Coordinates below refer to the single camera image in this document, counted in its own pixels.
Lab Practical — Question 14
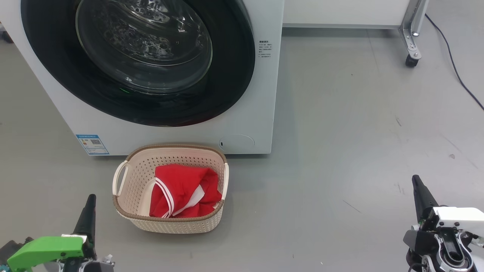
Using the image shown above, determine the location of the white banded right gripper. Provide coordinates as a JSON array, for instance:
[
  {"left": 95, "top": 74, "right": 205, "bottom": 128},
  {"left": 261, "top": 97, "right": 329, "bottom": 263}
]
[{"left": 403, "top": 174, "right": 484, "bottom": 272}]

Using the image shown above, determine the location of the white partition panel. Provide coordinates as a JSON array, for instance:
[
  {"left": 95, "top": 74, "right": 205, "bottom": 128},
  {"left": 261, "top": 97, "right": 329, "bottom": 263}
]
[{"left": 282, "top": 0, "right": 413, "bottom": 30}]

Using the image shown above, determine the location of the round white filter cover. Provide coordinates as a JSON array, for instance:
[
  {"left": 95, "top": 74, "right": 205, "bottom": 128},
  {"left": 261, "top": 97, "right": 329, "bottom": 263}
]
[{"left": 219, "top": 134, "right": 256, "bottom": 153}]

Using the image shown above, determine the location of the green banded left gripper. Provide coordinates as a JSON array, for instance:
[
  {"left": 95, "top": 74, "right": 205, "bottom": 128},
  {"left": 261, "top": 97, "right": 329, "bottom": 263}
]
[{"left": 7, "top": 194, "right": 115, "bottom": 272}]

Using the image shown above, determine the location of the red garment with white stripes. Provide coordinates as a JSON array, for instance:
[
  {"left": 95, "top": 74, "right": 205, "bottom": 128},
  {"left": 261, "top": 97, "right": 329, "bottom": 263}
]
[{"left": 149, "top": 164, "right": 212, "bottom": 219}]

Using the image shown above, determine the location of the white front-load washing machine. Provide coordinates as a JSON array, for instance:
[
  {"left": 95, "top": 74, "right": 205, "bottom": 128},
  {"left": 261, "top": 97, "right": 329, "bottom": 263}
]
[{"left": 0, "top": 0, "right": 285, "bottom": 156}]

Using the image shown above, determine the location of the black floor cable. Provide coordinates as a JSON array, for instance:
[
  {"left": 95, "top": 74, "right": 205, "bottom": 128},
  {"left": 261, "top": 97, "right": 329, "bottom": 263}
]
[{"left": 425, "top": 13, "right": 484, "bottom": 112}]

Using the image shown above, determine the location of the blue energy label sticker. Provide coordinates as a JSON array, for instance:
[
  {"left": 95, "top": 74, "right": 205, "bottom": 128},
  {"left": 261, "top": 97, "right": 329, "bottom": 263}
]
[{"left": 75, "top": 134, "right": 110, "bottom": 156}]

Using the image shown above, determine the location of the cream perforated laundry basket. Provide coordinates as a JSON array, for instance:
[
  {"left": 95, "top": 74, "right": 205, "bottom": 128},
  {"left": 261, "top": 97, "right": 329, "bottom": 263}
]
[{"left": 112, "top": 144, "right": 230, "bottom": 234}]

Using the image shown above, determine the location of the black round glass washer door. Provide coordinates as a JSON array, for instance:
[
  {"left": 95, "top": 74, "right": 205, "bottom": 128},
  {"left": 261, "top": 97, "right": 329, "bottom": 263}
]
[{"left": 21, "top": 0, "right": 256, "bottom": 127}]

